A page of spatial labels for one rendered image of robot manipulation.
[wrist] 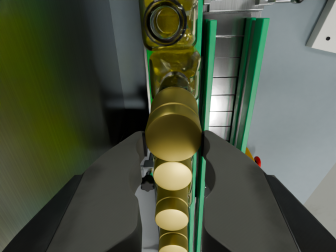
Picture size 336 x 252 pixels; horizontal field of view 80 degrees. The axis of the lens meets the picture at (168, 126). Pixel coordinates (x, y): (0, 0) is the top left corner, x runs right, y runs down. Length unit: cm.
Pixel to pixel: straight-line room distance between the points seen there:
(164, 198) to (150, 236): 56
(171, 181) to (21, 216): 12
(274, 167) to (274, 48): 39
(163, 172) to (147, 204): 48
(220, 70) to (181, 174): 29
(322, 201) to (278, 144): 164
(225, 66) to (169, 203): 30
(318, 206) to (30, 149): 231
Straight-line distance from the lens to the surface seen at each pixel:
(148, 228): 74
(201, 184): 46
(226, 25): 42
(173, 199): 21
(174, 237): 26
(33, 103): 21
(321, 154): 82
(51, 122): 23
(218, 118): 47
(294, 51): 62
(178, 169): 17
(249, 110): 38
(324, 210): 244
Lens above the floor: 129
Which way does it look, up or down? 61 degrees down
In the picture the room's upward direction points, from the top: 175 degrees counter-clockwise
